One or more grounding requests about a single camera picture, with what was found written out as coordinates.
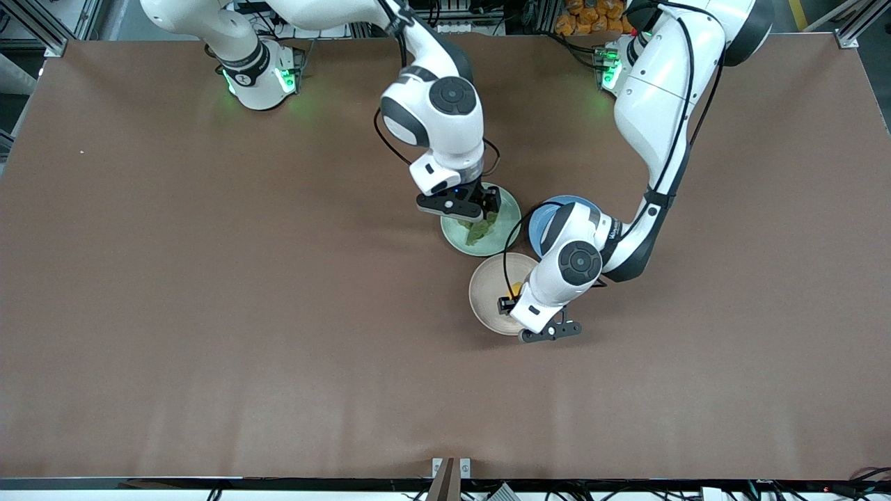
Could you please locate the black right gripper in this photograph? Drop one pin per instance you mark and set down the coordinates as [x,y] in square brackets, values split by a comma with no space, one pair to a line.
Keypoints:
[485,195]

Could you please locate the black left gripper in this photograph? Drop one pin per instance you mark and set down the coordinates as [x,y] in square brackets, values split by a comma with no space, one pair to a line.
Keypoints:
[506,304]

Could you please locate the yellow lemon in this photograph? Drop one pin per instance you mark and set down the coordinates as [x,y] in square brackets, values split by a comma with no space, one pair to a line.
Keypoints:
[516,288]

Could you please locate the green lettuce leaf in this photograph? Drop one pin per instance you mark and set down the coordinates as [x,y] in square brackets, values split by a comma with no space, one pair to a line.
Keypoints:
[479,233]

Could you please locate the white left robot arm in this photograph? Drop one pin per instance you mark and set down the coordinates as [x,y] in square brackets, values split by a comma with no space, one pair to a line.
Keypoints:
[661,90]

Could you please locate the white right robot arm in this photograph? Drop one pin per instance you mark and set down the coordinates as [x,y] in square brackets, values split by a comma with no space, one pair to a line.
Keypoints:
[445,97]

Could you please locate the beige plate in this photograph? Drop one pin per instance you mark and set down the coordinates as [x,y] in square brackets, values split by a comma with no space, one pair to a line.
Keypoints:
[487,292]

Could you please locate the light green plate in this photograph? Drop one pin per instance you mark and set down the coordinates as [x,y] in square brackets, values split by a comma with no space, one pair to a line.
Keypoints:
[502,240]

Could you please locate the blue plate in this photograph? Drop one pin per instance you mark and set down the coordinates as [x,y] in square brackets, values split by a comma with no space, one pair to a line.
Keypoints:
[537,229]

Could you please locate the metal table edge bracket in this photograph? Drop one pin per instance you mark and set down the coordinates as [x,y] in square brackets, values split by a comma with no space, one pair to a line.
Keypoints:
[450,473]

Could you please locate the aluminium frame with corner bracket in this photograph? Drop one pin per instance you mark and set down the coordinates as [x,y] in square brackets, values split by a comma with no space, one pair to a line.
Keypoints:
[853,31]
[56,28]

